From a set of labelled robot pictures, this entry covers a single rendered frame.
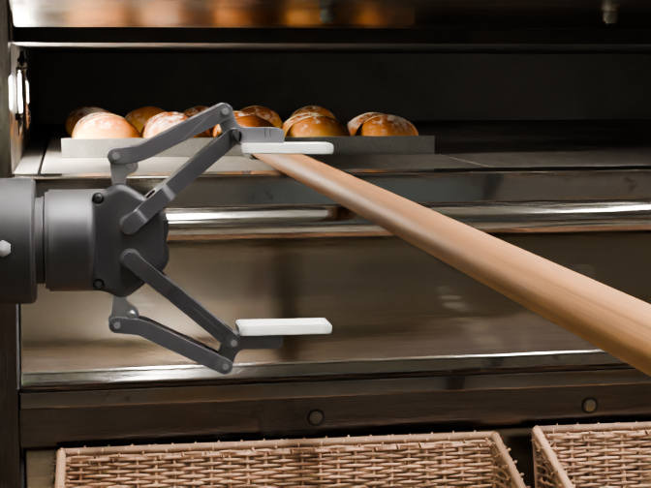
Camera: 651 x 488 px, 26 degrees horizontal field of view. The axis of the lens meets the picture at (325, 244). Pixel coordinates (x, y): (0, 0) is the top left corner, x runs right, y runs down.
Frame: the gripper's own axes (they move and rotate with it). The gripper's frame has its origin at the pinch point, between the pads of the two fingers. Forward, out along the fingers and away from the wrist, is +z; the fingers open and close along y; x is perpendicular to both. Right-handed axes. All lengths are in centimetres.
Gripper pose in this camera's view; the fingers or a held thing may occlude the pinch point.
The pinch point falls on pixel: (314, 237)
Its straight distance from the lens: 106.9
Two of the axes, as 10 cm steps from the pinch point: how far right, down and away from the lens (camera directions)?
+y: -0.1, 9.9, 1.2
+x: 1.7, 1.2, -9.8
